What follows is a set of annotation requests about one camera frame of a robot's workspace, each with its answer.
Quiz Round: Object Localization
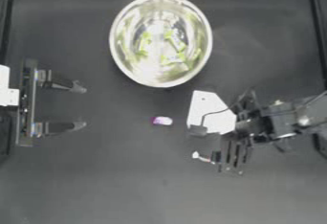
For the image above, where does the steel bowl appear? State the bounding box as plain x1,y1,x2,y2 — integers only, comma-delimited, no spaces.
107,0,215,89

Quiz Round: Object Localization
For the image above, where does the black camera cable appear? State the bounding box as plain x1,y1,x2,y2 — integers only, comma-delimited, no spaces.
200,107,233,129

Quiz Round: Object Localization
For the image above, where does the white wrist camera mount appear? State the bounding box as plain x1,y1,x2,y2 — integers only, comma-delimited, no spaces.
0,63,21,108
185,89,239,137

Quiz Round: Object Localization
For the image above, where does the purple white candy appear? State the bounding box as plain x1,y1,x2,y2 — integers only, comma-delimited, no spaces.
151,115,175,126

